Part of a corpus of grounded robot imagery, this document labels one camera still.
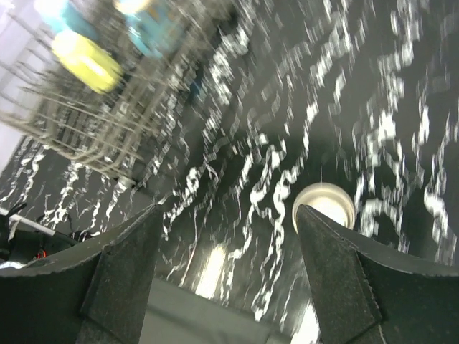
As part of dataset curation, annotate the grey wire dish rack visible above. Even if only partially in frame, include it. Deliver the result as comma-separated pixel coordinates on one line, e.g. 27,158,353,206
1,1,233,186

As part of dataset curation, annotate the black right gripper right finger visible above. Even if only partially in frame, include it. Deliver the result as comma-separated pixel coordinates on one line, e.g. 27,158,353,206
296,205,458,343

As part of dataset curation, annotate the blue butterfly mug orange inside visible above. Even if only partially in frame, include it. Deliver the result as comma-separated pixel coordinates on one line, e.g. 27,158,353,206
113,1,183,59

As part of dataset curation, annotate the paper cup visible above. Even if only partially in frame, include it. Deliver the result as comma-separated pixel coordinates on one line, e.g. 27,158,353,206
51,29,123,94

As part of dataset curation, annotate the brown metal cup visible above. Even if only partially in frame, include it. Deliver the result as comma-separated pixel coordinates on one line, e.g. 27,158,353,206
292,182,356,233

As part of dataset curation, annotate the black marble pattern mat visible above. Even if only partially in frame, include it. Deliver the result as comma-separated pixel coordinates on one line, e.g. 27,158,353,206
1,1,458,343

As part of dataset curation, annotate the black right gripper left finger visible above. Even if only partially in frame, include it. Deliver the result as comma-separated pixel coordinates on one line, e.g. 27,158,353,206
1,205,163,343

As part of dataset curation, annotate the blue mug cream inside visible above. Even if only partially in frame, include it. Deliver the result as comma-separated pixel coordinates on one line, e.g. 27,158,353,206
34,0,98,41

